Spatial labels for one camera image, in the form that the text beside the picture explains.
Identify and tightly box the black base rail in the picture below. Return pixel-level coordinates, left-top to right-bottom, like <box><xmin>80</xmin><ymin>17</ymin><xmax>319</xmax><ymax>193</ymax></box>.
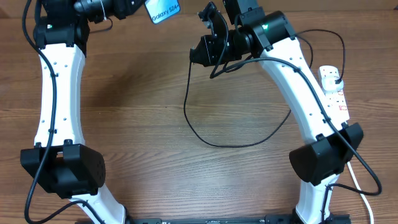
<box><xmin>74</xmin><ymin>213</ymin><xmax>352</xmax><ymax>224</ymax></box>

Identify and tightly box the Samsung Galaxy smartphone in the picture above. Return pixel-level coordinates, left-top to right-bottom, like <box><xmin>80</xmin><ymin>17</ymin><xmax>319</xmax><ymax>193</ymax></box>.
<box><xmin>145</xmin><ymin>0</ymin><xmax>180</xmax><ymax>24</ymax></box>

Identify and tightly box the black USB charging cable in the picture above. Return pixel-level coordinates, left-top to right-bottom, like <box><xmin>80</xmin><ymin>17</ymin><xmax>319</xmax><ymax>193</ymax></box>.
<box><xmin>183</xmin><ymin>29</ymin><xmax>346</xmax><ymax>149</ymax></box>

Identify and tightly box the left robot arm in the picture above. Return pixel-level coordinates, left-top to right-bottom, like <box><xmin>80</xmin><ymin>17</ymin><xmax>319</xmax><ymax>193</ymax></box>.
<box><xmin>20</xmin><ymin>0</ymin><xmax>142</xmax><ymax>223</ymax></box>

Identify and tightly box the white power strip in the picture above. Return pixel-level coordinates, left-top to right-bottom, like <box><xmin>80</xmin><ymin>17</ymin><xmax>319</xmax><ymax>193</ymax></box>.
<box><xmin>318</xmin><ymin>65</ymin><xmax>349</xmax><ymax>121</ymax></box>

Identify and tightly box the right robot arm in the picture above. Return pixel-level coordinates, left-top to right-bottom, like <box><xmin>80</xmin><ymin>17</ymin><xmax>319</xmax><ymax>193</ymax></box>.
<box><xmin>190</xmin><ymin>1</ymin><xmax>363</xmax><ymax>223</ymax></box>

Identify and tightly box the white charger plug adapter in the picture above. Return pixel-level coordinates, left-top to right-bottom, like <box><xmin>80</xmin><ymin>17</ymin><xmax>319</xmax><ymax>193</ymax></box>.
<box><xmin>321</xmin><ymin>77</ymin><xmax>344</xmax><ymax>94</ymax></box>

